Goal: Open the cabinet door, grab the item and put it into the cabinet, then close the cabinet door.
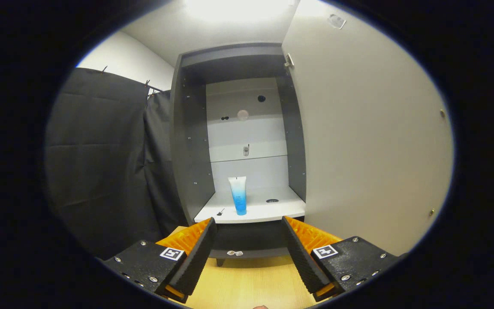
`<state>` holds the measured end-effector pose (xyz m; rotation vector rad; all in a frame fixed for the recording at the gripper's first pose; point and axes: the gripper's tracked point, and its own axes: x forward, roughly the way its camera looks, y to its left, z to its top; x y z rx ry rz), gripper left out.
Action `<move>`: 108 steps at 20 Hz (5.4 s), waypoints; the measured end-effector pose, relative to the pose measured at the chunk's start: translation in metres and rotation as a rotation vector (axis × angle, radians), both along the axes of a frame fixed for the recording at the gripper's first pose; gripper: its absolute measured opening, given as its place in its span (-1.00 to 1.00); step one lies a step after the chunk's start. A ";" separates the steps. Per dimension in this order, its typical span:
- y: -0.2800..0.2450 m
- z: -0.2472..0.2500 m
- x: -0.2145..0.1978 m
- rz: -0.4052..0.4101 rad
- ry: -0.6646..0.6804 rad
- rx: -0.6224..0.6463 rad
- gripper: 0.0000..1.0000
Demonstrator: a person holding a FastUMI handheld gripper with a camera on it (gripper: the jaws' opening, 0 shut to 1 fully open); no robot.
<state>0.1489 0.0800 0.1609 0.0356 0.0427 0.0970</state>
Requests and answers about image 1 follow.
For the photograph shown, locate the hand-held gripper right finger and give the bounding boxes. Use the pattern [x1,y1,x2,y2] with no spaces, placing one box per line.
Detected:
[281,215,402,302]

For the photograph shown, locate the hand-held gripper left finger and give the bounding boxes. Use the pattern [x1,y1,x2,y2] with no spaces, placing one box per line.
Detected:
[101,217,218,302]

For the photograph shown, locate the blue and white tube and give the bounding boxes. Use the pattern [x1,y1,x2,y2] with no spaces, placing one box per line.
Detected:
[228,176,247,216]

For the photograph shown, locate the light grey cabinet door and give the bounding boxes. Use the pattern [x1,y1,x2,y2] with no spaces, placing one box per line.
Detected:
[281,0,454,257]

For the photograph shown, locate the white cabinet shelf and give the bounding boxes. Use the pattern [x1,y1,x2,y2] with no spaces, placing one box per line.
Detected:
[193,187,306,224]

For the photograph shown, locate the dark grey cabinet body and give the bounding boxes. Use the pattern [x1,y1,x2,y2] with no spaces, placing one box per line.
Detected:
[170,42,307,267]

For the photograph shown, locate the black backdrop cloth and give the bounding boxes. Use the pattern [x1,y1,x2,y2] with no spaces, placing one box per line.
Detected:
[45,68,187,260]

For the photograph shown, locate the large ceiling light panel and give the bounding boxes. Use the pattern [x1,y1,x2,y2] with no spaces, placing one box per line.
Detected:
[185,0,295,22]

